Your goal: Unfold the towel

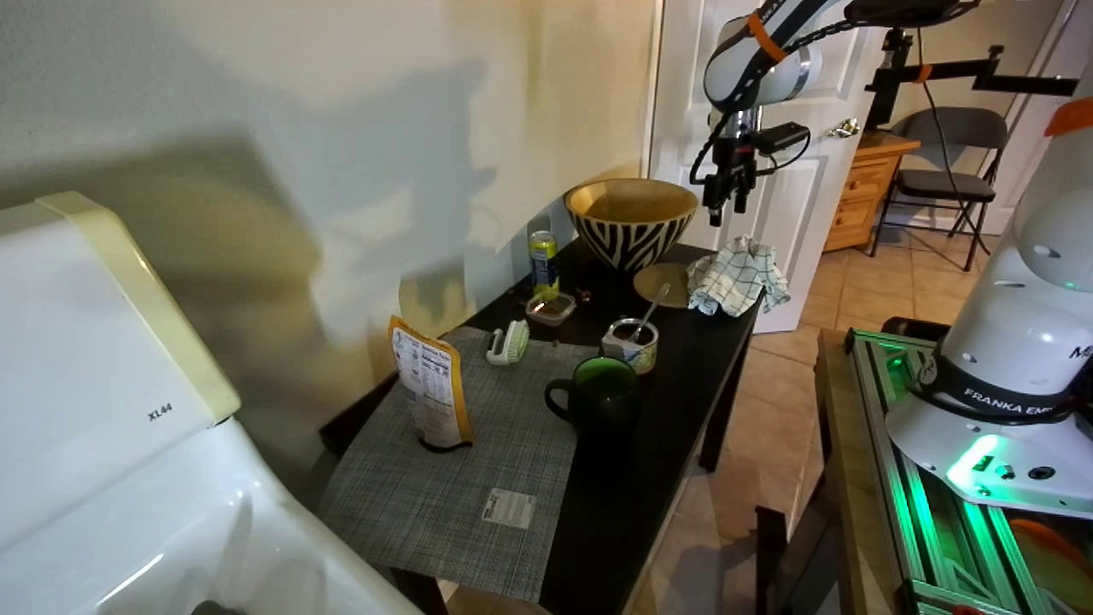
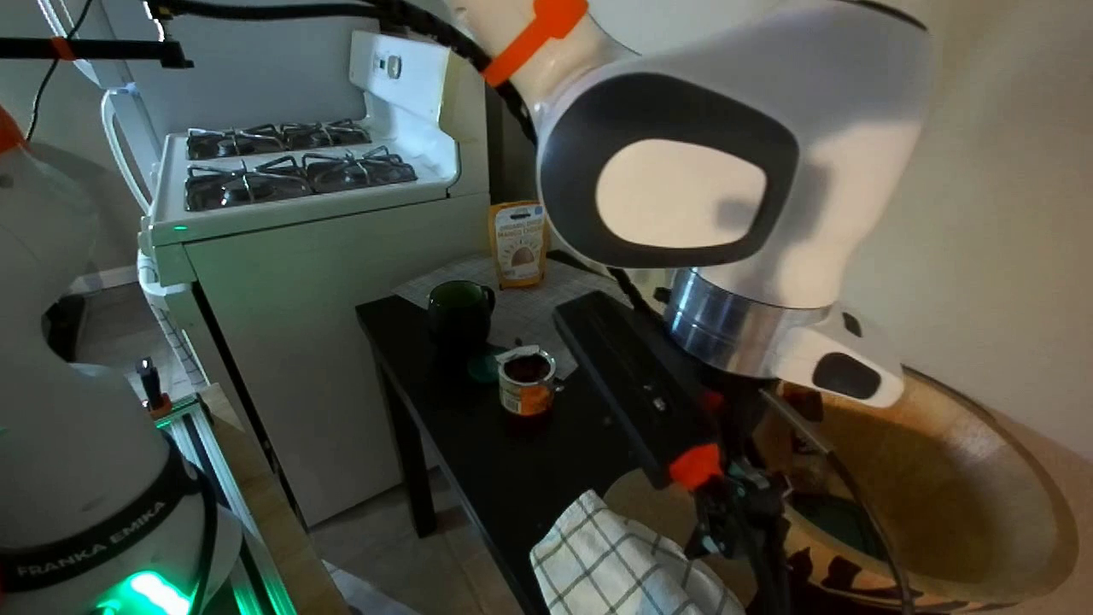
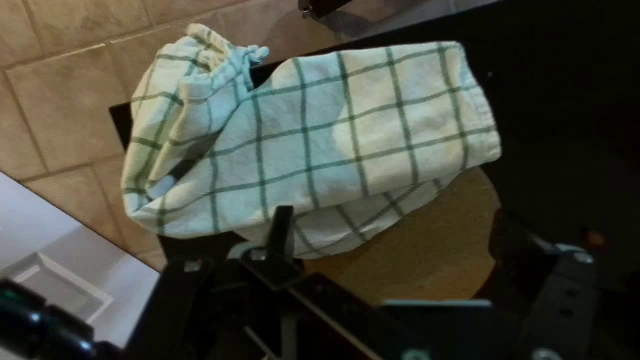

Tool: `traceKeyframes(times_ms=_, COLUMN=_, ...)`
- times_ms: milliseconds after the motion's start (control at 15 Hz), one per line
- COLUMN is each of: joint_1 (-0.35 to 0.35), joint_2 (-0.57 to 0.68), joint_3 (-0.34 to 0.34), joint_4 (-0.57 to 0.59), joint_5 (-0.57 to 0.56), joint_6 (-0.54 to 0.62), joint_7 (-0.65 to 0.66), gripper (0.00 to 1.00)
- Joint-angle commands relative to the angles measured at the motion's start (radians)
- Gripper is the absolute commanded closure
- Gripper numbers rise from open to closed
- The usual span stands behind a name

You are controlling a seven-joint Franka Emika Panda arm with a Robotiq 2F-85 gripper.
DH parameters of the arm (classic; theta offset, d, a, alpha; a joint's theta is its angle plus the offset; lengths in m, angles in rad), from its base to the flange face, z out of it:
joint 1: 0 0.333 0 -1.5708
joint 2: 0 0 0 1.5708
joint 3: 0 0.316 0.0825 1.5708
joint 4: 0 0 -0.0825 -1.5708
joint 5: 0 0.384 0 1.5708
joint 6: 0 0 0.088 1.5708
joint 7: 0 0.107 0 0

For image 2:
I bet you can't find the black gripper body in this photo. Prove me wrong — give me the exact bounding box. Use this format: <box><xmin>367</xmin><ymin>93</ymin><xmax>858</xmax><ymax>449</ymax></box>
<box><xmin>685</xmin><ymin>439</ymin><xmax>801</xmax><ymax>615</ymax></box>

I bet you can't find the white green checked towel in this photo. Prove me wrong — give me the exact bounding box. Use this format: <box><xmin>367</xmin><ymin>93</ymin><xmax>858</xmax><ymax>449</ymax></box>
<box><xmin>526</xmin><ymin>486</ymin><xmax>745</xmax><ymax>615</ymax></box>

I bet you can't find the wooden bowl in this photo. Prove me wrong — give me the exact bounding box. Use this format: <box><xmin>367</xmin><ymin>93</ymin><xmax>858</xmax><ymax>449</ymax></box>
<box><xmin>597</xmin><ymin>364</ymin><xmax>1084</xmax><ymax>615</ymax></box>

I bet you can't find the orange mug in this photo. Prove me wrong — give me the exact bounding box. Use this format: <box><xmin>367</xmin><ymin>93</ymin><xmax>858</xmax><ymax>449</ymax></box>
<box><xmin>494</xmin><ymin>344</ymin><xmax>561</xmax><ymax>421</ymax></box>

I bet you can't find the dark green mug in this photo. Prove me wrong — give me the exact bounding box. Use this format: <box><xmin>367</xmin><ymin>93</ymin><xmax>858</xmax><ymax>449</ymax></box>
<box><xmin>428</xmin><ymin>277</ymin><xmax>502</xmax><ymax>369</ymax></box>

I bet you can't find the yellow white carton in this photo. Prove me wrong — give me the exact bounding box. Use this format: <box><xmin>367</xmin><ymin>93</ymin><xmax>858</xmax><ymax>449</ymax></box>
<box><xmin>488</xmin><ymin>197</ymin><xmax>553</xmax><ymax>290</ymax></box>

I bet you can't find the white gas stove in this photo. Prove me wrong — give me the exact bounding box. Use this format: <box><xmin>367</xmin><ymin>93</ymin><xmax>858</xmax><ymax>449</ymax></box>
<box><xmin>132</xmin><ymin>27</ymin><xmax>494</xmax><ymax>535</ymax></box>

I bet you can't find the red tipped black tool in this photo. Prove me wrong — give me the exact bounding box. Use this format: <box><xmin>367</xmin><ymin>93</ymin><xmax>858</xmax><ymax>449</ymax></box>
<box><xmin>132</xmin><ymin>357</ymin><xmax>173</xmax><ymax>417</ymax></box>

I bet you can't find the black tripod bar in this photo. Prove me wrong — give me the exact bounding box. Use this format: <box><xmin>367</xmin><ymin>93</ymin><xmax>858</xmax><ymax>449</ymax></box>
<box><xmin>0</xmin><ymin>33</ymin><xmax>193</xmax><ymax>71</ymax></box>

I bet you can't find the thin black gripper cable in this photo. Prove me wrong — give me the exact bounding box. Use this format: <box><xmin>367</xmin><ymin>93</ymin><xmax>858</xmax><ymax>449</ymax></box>
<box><xmin>753</xmin><ymin>384</ymin><xmax>922</xmax><ymax>615</ymax></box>

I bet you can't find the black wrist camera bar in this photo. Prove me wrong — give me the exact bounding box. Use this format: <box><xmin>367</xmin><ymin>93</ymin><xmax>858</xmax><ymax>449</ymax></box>
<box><xmin>549</xmin><ymin>286</ymin><xmax>734</xmax><ymax>492</ymax></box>

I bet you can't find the metal robot stand frame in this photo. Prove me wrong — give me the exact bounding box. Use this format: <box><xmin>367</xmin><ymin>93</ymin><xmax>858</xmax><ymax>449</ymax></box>
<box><xmin>148</xmin><ymin>391</ymin><xmax>304</xmax><ymax>615</ymax></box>

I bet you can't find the black corrugated cable conduit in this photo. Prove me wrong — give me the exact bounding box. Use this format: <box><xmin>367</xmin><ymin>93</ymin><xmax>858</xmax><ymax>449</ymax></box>
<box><xmin>143</xmin><ymin>0</ymin><xmax>540</xmax><ymax>129</ymax></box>

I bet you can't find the white cable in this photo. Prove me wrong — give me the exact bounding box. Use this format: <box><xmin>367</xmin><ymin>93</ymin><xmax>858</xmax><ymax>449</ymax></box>
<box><xmin>96</xmin><ymin>82</ymin><xmax>165</xmax><ymax>218</ymax></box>

